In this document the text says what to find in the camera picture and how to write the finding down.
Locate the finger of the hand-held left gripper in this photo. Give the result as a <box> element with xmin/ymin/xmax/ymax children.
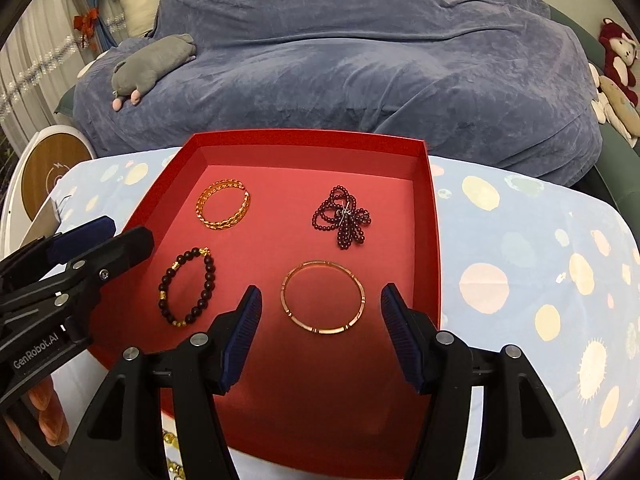
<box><xmin>0</xmin><ymin>226</ymin><xmax>155</xmax><ymax>329</ymax></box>
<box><xmin>0</xmin><ymin>216</ymin><xmax>117</xmax><ymax>282</ymax></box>

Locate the red cardboard box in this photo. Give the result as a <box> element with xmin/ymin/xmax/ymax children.
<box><xmin>90</xmin><ymin>130</ymin><xmax>443</xmax><ymax>478</ymax></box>

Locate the thin gold bangle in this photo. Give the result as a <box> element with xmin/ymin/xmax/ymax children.
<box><xmin>280</xmin><ymin>260</ymin><xmax>366</xmax><ymax>335</ymax></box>

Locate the blue velvet blanket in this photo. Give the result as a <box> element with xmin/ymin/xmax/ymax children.
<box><xmin>74</xmin><ymin>0</ymin><xmax>601</xmax><ymax>186</ymax></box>

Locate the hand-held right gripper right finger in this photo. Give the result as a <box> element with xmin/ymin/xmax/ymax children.
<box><xmin>381</xmin><ymin>282</ymin><xmax>583</xmax><ymax>480</ymax></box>

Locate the red plush toy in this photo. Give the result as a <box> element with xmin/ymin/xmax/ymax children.
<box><xmin>598</xmin><ymin>17</ymin><xmax>640</xmax><ymax>88</ymax></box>

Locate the dark red beaded necklace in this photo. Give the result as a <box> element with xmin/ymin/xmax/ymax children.
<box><xmin>311</xmin><ymin>185</ymin><xmax>372</xmax><ymax>251</ymax></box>

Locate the red bow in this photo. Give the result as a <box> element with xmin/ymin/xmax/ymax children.
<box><xmin>74</xmin><ymin>8</ymin><xmax>101</xmax><ymax>51</ymax></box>

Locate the person's left hand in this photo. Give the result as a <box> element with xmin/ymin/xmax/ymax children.
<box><xmin>27</xmin><ymin>375</ymin><xmax>71</xmax><ymax>446</ymax></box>

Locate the cream plush toy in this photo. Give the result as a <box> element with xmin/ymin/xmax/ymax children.
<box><xmin>590</xmin><ymin>62</ymin><xmax>640</xmax><ymax>148</ymax></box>

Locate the amber chunky bead bracelet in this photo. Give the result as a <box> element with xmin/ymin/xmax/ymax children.
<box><xmin>160</xmin><ymin>430</ymin><xmax>188</xmax><ymax>480</ymax></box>

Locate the white curtain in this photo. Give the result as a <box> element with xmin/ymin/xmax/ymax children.
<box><xmin>0</xmin><ymin>25</ymin><xmax>81</xmax><ymax>161</ymax></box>

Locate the gold chain bracelet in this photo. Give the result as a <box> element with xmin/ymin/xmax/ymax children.
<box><xmin>195</xmin><ymin>179</ymin><xmax>252</xmax><ymax>231</ymax></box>

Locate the grey plush toy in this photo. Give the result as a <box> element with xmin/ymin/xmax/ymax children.
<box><xmin>111</xmin><ymin>33</ymin><xmax>197</xmax><ymax>111</ymax></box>

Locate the dark bead bracelet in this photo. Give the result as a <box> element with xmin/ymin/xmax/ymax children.
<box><xmin>158</xmin><ymin>246</ymin><xmax>217</xmax><ymax>327</ymax></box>

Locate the blue curtain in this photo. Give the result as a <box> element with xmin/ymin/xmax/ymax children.
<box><xmin>92</xmin><ymin>0</ymin><xmax>126</xmax><ymax>56</ymax></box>

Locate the white round device wooden disc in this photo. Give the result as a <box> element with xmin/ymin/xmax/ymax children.
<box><xmin>0</xmin><ymin>125</ymin><xmax>96</xmax><ymax>261</ymax></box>

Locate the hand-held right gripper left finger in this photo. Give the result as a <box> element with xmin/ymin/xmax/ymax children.
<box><xmin>60</xmin><ymin>285</ymin><xmax>263</xmax><ymax>480</ymax></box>

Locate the spotted light blue tablecloth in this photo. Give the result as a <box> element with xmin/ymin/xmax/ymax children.
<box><xmin>10</xmin><ymin>152</ymin><xmax>640</xmax><ymax>480</ymax></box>

